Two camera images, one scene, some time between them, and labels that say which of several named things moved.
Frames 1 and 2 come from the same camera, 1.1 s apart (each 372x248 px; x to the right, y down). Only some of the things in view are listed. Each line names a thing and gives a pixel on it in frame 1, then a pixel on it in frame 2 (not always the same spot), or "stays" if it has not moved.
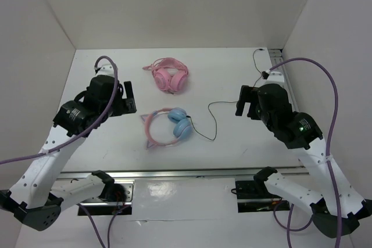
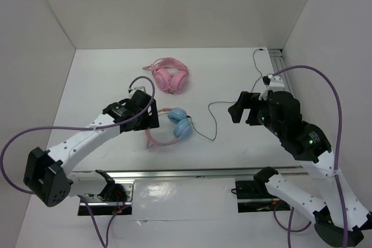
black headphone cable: x=224 y=101 stays
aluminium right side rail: x=276 y=56 stays
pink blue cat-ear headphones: x=182 y=129 stays
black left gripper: x=125 y=105 -> x=150 y=120
